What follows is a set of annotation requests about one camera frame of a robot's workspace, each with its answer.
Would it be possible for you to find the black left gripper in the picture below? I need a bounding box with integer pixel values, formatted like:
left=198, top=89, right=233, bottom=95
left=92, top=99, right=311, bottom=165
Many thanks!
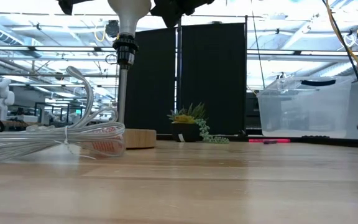
left=57, top=0, right=96, bottom=16

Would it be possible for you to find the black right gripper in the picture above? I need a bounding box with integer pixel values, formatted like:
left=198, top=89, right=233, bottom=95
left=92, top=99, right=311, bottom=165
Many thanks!
left=150, top=0, right=216, bottom=28

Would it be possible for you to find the lamp with round wooden base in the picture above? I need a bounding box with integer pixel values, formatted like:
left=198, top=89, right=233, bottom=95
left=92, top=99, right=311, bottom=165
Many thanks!
left=112, top=33, right=157, bottom=149

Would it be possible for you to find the black room divider panel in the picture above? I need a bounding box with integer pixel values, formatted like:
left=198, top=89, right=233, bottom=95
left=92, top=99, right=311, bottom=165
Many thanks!
left=124, top=22, right=248, bottom=136

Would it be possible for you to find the potted succulent plant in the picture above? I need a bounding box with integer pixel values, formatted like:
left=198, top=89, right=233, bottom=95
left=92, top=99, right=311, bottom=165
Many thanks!
left=167, top=102, right=230, bottom=144

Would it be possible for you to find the pink pen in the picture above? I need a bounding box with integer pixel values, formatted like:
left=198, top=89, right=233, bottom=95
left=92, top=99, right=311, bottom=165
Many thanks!
left=249, top=138, right=291, bottom=144

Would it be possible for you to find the clear plastic storage bin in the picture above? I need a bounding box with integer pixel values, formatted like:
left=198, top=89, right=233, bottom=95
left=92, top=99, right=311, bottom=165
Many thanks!
left=256, top=76, right=353, bottom=139

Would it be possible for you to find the clear coiled lamp cord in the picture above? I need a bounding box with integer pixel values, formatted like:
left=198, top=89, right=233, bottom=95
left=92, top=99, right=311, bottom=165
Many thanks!
left=0, top=65, right=126, bottom=162

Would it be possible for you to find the yellow hanging cable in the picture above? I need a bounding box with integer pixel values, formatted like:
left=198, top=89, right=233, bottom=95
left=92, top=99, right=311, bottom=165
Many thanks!
left=324, top=0, right=358, bottom=108

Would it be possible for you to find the black aluminium table frame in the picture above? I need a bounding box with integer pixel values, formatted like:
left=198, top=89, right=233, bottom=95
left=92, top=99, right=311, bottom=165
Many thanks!
left=156, top=133, right=358, bottom=149

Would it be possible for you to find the black hanging cable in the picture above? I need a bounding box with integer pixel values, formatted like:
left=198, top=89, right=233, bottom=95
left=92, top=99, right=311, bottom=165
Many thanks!
left=321, top=0, right=358, bottom=133

